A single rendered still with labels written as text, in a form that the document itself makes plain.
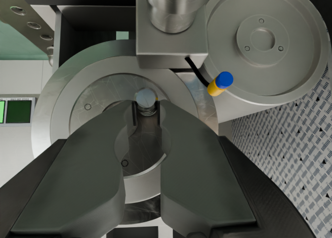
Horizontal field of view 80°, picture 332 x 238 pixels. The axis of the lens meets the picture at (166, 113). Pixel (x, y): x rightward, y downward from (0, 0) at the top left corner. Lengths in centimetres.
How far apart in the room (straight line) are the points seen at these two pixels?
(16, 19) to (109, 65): 35
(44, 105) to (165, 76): 10
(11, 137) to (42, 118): 41
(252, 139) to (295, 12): 19
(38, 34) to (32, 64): 298
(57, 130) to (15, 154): 42
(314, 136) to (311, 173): 4
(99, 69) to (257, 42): 14
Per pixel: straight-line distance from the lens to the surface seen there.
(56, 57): 20
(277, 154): 29
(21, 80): 351
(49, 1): 20
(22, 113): 58
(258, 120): 33
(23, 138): 58
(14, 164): 59
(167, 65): 16
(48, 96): 18
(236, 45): 20
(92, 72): 17
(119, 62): 17
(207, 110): 17
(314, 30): 24
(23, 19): 49
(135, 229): 61
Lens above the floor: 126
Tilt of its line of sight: 8 degrees down
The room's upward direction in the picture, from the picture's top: 179 degrees clockwise
